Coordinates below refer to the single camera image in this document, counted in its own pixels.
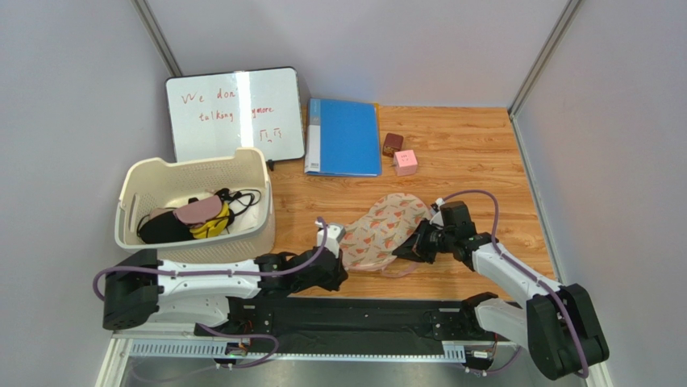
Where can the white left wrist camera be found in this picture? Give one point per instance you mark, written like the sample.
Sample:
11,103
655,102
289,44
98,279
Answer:
330,237

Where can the black bra in basket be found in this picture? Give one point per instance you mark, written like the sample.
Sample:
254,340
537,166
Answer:
164,228

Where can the white dry-erase board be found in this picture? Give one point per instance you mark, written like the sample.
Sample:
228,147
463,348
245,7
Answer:
214,115

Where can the cream plastic laundry basket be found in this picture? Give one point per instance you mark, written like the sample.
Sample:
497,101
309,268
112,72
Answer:
155,183

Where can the pink small cube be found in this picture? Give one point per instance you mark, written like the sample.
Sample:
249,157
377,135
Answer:
405,163

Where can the floral pink laundry bag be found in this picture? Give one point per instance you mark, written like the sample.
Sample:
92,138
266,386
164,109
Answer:
369,242

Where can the dark red small box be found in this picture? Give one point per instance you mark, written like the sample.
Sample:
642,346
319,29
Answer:
392,143

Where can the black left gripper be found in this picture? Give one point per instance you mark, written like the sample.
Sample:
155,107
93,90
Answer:
339,275

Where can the blue document folder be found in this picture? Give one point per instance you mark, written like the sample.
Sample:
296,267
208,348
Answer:
342,139

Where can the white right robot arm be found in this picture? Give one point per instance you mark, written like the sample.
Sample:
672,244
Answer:
556,324

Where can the yellow garment in basket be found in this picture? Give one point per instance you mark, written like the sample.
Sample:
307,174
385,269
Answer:
214,226

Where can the pink bra in basket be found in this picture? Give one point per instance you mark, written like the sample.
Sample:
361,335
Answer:
200,211

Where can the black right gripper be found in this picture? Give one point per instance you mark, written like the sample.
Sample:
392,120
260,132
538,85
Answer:
424,243

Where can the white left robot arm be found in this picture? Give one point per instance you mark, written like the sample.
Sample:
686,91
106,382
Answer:
144,289

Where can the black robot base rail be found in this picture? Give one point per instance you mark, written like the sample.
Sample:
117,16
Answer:
334,329

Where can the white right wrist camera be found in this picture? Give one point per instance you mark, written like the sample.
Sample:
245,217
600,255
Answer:
436,216

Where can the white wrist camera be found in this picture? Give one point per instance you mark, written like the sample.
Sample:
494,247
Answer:
330,237
436,216

